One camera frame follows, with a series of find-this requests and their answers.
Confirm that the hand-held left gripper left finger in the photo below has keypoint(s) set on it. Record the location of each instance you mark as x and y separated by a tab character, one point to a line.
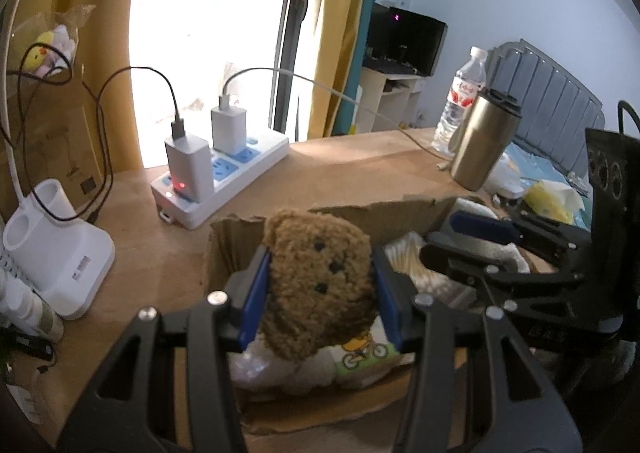
252	293

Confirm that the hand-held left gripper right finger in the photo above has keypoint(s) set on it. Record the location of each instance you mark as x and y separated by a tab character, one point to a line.
387	298

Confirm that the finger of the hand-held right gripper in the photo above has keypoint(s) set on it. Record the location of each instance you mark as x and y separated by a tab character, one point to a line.
480	228
460	253

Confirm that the clear cotton swab box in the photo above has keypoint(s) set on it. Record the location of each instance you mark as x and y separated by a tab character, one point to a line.
405	258

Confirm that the brown plush bear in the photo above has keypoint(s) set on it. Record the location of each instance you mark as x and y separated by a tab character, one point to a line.
315	283

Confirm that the cartoon print tissue pack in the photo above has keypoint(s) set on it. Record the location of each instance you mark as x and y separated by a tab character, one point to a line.
365	358

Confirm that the clear bubble wrap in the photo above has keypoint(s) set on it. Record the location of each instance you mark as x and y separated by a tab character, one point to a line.
270	368

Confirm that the brown cardboard box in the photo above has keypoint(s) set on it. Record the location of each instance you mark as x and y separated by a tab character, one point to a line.
320	408

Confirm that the white towel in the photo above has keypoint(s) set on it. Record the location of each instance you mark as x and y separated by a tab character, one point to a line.
472	208

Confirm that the white plastic bag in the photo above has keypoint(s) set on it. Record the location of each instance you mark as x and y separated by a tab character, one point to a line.
507	183

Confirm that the yellow tissue packet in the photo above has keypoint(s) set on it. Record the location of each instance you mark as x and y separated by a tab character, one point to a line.
545	198

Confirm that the steel tumbler with black lid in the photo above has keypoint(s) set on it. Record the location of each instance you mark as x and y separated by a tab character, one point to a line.
480	143

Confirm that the white power strip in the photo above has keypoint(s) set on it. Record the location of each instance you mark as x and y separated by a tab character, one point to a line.
250	158

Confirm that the clear water bottle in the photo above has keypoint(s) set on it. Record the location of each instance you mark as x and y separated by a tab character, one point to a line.
462	88

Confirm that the grey bed headboard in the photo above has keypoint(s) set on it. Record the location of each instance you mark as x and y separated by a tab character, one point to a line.
550	98

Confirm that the white television cabinet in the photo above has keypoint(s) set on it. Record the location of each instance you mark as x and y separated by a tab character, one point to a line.
372	103

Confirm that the white toothbrush holder base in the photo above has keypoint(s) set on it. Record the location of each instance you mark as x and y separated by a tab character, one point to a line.
75	263

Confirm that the black television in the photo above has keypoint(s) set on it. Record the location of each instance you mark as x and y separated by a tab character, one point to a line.
405	38

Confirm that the white medicine bottle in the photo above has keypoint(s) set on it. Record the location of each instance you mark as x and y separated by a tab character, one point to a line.
12	305
42	315

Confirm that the black key fob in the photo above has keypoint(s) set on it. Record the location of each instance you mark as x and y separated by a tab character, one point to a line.
30	345

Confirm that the yellow curtain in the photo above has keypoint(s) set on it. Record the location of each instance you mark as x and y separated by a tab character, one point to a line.
100	33
340	33

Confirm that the tall brown carton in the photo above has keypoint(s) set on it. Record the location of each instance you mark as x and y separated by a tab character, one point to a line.
55	153

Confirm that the white perforated basket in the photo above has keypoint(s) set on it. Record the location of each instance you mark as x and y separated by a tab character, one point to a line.
10	263

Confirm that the bagged yellow chick plush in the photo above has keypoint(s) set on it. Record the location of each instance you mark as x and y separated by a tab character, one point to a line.
42	50

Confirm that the dark window frame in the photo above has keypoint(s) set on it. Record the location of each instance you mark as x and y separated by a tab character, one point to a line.
295	58

